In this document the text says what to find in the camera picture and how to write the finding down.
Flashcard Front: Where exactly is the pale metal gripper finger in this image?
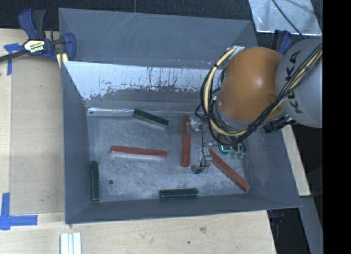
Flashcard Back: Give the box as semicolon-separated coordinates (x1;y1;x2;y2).
191;148;213;174
186;116;205;134

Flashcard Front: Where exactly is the grey metal bin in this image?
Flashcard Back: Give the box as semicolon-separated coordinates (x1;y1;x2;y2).
58;7;303;225

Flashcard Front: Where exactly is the red-brown flat block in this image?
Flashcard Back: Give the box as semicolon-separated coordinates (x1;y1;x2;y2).
180;114;192;168
208;149;252;193
110;145;168;159

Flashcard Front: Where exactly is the dark green flat block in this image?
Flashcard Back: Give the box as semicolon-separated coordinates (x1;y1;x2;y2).
90;160;101;202
132;108;169;128
158;188;199;200

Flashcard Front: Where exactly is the black cylinder on white bracket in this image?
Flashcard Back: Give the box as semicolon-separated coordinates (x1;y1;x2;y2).
262;115;296;134

